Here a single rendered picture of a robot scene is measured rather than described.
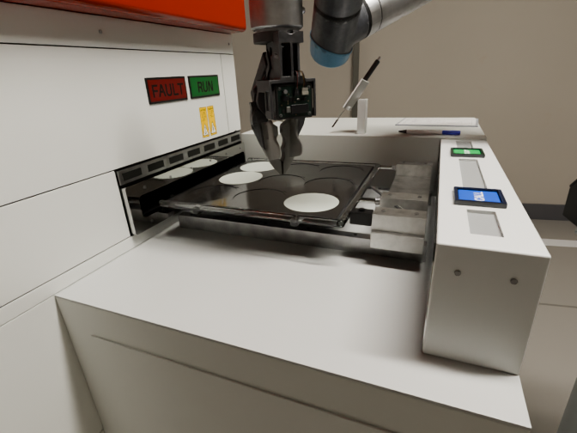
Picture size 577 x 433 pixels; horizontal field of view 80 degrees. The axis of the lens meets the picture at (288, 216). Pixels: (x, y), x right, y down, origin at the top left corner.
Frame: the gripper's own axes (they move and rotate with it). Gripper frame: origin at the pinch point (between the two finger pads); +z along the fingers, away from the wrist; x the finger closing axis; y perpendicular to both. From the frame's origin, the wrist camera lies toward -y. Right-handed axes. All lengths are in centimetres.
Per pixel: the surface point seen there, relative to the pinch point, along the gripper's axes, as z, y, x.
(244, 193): 7.4, -10.3, -4.4
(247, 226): 12.9, -6.5, -5.2
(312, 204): 7.3, 1.9, 5.1
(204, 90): -11.7, -33.6, -5.9
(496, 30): -34, -132, 202
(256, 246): 15.3, -2.1, -5.0
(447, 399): 15.3, 37.6, 2.4
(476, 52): -21, -138, 194
